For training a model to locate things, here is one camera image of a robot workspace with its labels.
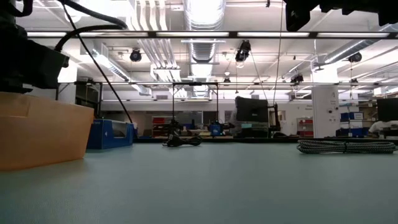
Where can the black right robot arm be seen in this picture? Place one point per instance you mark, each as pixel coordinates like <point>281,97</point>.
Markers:
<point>373,9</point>

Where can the orange cardboard box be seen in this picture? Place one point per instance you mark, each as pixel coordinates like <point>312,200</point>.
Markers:
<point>40,133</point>

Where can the white column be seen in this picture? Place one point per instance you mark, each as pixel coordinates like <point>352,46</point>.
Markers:
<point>325,105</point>

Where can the blue game controller box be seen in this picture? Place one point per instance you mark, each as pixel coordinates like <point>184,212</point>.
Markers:
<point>105,133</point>

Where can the black monitor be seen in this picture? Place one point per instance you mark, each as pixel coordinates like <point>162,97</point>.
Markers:
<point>252,109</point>

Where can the dark computer monitor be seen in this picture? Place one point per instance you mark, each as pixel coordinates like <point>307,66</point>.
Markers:
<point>388,109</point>

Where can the person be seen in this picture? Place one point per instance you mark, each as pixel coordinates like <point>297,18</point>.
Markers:
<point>379,126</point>

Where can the green table mat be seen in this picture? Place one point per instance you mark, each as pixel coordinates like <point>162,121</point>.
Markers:
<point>199,186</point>

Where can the black hanging camera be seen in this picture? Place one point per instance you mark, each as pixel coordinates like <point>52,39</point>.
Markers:
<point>243,51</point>
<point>355,57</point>
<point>136,56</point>

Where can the silver ceiling duct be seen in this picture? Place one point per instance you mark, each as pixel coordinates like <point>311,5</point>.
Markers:
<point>203,46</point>

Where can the black background rig frame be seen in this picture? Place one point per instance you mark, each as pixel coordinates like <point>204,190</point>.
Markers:
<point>195,84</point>

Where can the black aluminium table frame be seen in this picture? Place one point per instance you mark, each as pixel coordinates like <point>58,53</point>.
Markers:
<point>248,140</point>

